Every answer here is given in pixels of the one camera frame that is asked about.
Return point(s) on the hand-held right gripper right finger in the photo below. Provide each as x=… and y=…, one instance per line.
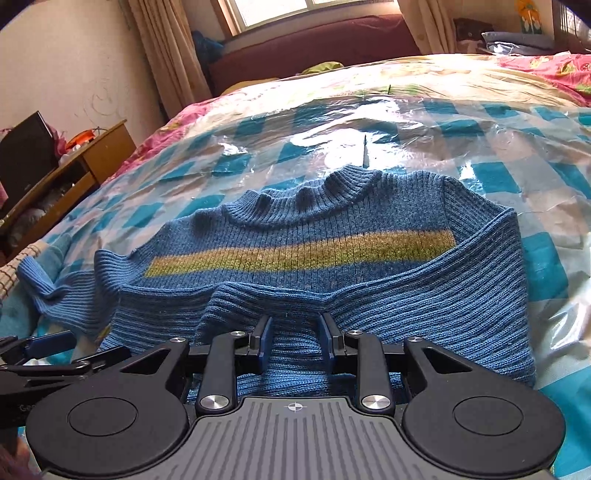
x=327, y=344

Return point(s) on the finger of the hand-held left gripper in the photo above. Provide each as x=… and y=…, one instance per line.
x=51, y=345
x=69, y=369

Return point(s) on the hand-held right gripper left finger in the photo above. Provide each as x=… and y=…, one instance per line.
x=264, y=344

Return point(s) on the blue knit sweater yellow stripe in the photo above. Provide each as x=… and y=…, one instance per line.
x=300, y=221

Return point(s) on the person's purple clothing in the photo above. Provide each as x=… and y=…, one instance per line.
x=9, y=464

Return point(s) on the checkered towel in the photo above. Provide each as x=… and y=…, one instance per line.
x=18, y=261

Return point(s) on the black monitor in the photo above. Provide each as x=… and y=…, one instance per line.
x=23, y=161

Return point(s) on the wooden nightstand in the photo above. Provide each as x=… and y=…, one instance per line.
x=106, y=152

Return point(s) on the orange object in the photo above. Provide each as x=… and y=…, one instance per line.
x=81, y=138

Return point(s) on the teal checkered bedsheet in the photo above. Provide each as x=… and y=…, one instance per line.
x=545, y=258

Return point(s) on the green cloth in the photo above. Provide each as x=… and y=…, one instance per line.
x=323, y=68

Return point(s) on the blue cloth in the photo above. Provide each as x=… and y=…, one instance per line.
x=207, y=46

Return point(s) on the beige curtain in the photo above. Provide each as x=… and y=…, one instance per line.
x=166, y=55
x=429, y=23

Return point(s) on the window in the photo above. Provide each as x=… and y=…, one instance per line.
x=277, y=9

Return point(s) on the dark bag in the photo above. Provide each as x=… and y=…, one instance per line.
x=471, y=28

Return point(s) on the pink floral quilt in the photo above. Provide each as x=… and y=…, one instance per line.
x=554, y=69

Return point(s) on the yellow wall decoration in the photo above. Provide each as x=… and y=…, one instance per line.
x=528, y=16

